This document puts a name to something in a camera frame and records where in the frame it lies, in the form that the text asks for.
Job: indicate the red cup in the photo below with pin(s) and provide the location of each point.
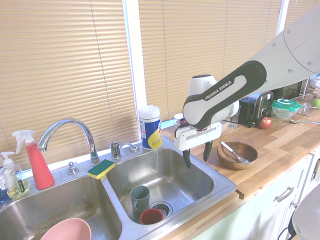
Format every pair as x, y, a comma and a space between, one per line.
151, 217

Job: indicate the chrome gooseneck faucet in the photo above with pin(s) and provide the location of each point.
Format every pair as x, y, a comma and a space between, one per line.
75, 122

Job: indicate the chrome side sprayer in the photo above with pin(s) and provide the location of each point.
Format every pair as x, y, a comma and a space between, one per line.
133, 149

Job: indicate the green apple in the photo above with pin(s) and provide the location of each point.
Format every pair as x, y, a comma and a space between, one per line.
316, 103

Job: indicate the red spray bottle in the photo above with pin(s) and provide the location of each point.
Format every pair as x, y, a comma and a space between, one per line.
38, 170

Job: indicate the pink bowl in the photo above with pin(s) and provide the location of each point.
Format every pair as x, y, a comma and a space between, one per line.
67, 230

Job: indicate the grey-green mug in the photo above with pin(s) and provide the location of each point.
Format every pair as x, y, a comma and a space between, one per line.
139, 197

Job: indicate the chrome sink knob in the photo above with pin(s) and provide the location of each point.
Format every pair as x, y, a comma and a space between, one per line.
72, 169

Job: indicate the yellow and green sponge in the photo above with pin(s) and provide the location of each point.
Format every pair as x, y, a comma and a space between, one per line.
101, 168

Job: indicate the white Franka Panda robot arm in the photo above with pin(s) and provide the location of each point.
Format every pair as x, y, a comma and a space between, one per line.
287, 50

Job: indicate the brown wooden bowl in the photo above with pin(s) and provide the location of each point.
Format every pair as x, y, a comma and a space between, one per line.
226, 163

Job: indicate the clear drinking glass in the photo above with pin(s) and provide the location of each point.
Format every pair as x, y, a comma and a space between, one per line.
233, 118

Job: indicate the glass container with green lid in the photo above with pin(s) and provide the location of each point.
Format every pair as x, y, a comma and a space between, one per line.
285, 106

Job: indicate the metal drain strainer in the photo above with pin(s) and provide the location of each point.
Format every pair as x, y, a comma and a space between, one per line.
163, 207

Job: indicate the long metal spoon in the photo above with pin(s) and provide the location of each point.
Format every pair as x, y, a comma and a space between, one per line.
294, 121

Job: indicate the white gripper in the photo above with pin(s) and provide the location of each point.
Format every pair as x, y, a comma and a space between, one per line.
197, 138

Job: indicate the red apple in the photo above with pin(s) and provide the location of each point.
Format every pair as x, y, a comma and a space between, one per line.
265, 123

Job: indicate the black toaster oven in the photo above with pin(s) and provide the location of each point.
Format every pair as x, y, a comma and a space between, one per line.
290, 90

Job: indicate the clear soap pump bottle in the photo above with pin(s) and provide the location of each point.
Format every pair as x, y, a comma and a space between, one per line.
18, 186

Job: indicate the black and silver toaster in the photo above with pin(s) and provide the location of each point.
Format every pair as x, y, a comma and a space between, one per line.
257, 106

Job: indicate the Lysol wipes canister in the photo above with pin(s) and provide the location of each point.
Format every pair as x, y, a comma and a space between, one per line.
150, 130

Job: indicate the stainless steel double sink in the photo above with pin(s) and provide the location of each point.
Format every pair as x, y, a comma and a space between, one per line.
175, 175

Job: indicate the white base cabinet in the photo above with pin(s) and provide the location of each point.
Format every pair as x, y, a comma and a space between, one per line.
262, 217

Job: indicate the tan window blind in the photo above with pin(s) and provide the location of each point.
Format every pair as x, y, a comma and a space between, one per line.
62, 62
200, 37
300, 10

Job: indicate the blue liquid bottle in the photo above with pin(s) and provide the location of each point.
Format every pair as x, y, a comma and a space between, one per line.
3, 196

